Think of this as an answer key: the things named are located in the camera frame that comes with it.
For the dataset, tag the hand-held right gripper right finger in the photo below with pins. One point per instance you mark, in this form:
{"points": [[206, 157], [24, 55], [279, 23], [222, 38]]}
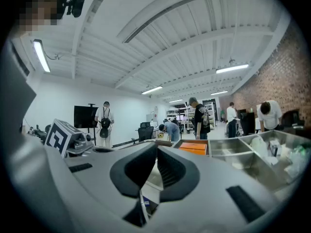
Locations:
{"points": [[177, 176]]}

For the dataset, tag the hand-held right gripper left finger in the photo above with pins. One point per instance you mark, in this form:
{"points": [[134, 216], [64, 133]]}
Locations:
{"points": [[131, 169]]}

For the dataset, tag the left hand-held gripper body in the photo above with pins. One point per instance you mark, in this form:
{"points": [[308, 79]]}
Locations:
{"points": [[58, 137]]}

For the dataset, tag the orange box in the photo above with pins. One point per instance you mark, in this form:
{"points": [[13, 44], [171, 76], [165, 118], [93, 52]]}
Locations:
{"points": [[194, 147]]}

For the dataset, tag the stainless steel compartment cart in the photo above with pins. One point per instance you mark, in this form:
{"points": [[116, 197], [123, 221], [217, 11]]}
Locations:
{"points": [[243, 159]]}

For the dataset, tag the white plastic bag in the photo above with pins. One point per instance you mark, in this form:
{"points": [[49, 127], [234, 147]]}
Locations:
{"points": [[258, 144]]}

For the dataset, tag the white plastic packet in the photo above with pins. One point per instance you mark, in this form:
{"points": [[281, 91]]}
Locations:
{"points": [[271, 160]]}

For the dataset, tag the clear plastic bag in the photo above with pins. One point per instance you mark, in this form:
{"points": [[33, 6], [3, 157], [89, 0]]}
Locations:
{"points": [[296, 166]]}

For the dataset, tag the green clear plastic wrapper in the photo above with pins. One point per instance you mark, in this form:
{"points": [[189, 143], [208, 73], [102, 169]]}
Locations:
{"points": [[301, 150]]}

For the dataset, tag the black TV monitor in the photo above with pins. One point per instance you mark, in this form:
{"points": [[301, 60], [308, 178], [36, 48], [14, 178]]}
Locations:
{"points": [[83, 116]]}

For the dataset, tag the black monitor stand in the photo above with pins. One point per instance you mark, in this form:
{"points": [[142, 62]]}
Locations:
{"points": [[93, 136]]}

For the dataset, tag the white shelving unit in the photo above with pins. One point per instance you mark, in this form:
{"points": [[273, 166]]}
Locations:
{"points": [[179, 110]]}

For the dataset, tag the long ceiling light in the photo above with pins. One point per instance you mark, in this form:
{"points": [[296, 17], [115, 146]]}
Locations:
{"points": [[232, 69], [151, 90], [175, 101], [41, 56], [219, 93]]}

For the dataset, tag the person's head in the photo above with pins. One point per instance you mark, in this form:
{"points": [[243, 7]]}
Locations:
{"points": [[39, 11]]}

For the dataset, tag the black head-worn camera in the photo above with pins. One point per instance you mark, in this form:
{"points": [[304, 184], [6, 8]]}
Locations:
{"points": [[78, 4]]}

